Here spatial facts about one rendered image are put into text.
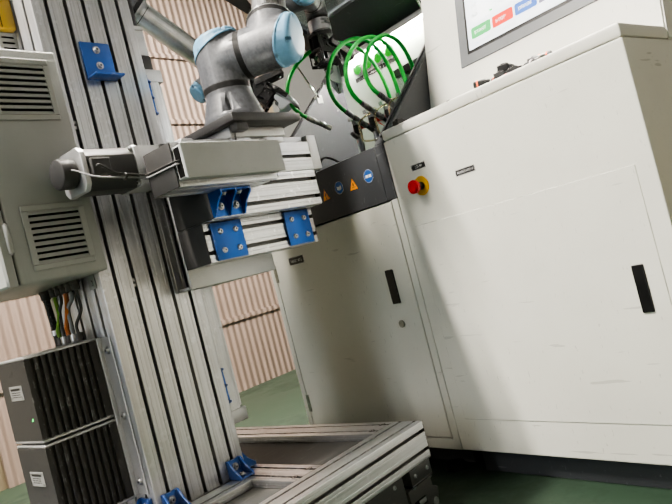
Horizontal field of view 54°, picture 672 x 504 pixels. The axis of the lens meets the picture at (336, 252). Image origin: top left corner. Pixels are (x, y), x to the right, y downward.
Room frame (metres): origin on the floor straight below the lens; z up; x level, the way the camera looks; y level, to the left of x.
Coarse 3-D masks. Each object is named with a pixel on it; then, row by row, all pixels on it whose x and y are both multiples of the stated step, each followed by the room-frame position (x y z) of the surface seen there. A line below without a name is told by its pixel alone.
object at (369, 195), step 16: (352, 160) 1.93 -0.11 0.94; (368, 160) 1.88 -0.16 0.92; (320, 176) 2.05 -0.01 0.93; (336, 176) 2.00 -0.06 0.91; (352, 176) 1.94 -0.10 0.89; (352, 192) 1.96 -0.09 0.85; (368, 192) 1.90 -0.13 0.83; (384, 192) 1.86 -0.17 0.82; (320, 208) 2.08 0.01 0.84; (336, 208) 2.02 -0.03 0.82; (352, 208) 1.97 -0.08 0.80; (368, 208) 1.95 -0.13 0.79; (320, 224) 2.11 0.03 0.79
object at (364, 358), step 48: (336, 240) 2.05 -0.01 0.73; (384, 240) 1.89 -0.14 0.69; (288, 288) 2.30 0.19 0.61; (336, 288) 2.10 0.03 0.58; (384, 288) 1.93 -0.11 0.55; (336, 336) 2.15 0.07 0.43; (384, 336) 1.97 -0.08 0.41; (336, 384) 2.20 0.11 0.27; (384, 384) 2.01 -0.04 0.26; (432, 384) 1.86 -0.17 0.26; (432, 432) 1.90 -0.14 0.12
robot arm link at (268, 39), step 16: (256, 0) 1.58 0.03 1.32; (272, 0) 1.57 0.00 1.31; (256, 16) 1.54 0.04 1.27; (272, 16) 1.52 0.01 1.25; (288, 16) 1.51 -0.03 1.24; (240, 32) 1.53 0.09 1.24; (256, 32) 1.51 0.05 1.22; (272, 32) 1.50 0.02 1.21; (288, 32) 1.50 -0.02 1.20; (240, 48) 1.52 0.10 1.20; (256, 48) 1.51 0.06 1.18; (272, 48) 1.51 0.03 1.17; (288, 48) 1.51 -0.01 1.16; (304, 48) 1.59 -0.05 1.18; (256, 64) 1.54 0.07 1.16; (272, 64) 1.54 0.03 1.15; (288, 64) 1.56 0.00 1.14
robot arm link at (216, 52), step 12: (204, 36) 1.54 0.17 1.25; (216, 36) 1.54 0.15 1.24; (228, 36) 1.54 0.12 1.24; (204, 48) 1.54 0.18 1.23; (216, 48) 1.54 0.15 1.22; (228, 48) 1.53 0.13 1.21; (204, 60) 1.55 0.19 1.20; (216, 60) 1.54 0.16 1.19; (228, 60) 1.53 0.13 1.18; (240, 60) 1.53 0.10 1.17; (204, 72) 1.55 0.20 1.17; (216, 72) 1.54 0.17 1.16; (228, 72) 1.54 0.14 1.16; (240, 72) 1.55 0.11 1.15; (204, 84) 1.56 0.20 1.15
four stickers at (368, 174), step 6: (366, 174) 1.89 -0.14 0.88; (372, 174) 1.88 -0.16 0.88; (348, 180) 1.96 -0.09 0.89; (354, 180) 1.94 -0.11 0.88; (366, 180) 1.90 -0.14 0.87; (372, 180) 1.88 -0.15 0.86; (336, 186) 2.00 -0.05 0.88; (342, 186) 1.98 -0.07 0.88; (354, 186) 1.94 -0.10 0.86; (324, 192) 2.05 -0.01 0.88; (336, 192) 2.01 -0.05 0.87; (342, 192) 1.99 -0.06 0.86; (324, 198) 2.06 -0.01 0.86; (330, 198) 2.03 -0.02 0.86
